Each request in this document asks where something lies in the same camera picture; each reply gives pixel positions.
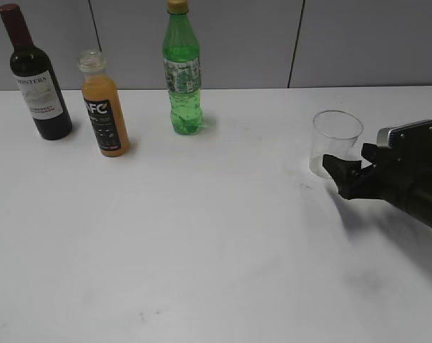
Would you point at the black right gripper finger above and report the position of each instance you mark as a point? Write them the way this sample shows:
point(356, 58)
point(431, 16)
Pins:
point(349, 177)

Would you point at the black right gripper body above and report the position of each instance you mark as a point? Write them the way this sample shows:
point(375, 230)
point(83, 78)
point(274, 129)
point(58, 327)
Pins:
point(402, 175)

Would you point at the transparent plastic cup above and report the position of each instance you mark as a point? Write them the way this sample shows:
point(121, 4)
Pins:
point(335, 132)

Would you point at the NFC orange juice bottle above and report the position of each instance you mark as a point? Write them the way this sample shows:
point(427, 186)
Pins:
point(100, 94)

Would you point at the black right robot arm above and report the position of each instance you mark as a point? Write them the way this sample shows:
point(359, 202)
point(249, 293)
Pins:
point(430, 211)

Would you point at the green soda bottle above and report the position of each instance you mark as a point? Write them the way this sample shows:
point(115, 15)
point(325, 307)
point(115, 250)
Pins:
point(181, 54)

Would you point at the red wine bottle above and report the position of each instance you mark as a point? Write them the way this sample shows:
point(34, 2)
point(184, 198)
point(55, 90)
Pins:
point(35, 78)

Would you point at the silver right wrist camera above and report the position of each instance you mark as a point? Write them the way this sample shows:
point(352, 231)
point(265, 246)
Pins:
point(387, 136)

